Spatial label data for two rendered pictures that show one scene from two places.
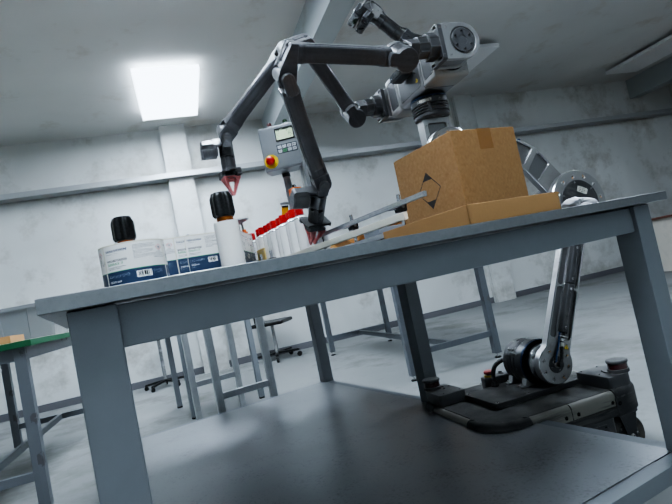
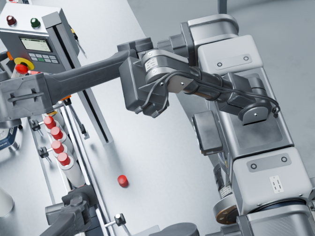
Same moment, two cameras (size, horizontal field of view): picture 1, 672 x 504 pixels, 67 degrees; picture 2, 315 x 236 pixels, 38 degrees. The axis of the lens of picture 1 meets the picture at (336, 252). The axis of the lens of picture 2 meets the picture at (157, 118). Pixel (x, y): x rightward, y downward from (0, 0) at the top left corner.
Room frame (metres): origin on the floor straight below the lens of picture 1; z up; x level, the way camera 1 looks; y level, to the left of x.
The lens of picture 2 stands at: (1.38, -0.41, 2.35)
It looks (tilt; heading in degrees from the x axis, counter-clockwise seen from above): 59 degrees down; 17
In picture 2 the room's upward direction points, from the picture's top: 13 degrees counter-clockwise
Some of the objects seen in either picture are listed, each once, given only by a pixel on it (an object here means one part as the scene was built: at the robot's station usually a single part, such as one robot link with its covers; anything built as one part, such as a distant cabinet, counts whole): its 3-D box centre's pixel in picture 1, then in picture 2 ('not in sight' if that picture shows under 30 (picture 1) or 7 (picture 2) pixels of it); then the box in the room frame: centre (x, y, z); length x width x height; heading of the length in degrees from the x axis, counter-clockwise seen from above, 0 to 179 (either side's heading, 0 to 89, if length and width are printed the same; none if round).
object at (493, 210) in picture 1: (466, 221); not in sight; (1.16, -0.31, 0.85); 0.30 x 0.26 x 0.04; 28
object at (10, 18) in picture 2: not in sight; (10, 19); (2.16, 0.17, 1.49); 0.03 x 0.03 x 0.02
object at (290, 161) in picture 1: (283, 149); (39, 40); (2.18, 0.13, 1.38); 0.17 x 0.10 x 0.19; 83
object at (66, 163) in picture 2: (303, 232); (71, 169); (1.95, 0.11, 0.98); 0.05 x 0.05 x 0.20
